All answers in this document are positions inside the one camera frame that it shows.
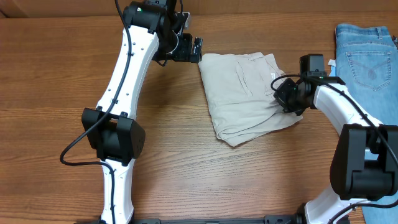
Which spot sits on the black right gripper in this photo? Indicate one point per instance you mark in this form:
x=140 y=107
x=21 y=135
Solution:
x=280 y=96

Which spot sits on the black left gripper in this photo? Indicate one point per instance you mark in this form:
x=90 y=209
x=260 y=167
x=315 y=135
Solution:
x=185 y=53

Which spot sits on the beige khaki shorts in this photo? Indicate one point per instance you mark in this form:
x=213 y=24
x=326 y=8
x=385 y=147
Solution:
x=239 y=95

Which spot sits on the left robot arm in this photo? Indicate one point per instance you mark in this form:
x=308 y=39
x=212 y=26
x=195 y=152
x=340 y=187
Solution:
x=154 y=31

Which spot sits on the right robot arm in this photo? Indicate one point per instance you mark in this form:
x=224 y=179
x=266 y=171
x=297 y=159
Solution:
x=364 y=166

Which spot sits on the light blue garment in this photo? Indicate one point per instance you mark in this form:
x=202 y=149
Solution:
x=332 y=64

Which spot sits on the blue denim jeans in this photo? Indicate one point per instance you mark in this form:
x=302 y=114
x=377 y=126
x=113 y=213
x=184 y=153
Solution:
x=366 y=60

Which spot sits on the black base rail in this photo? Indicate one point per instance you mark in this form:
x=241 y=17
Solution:
x=211 y=221

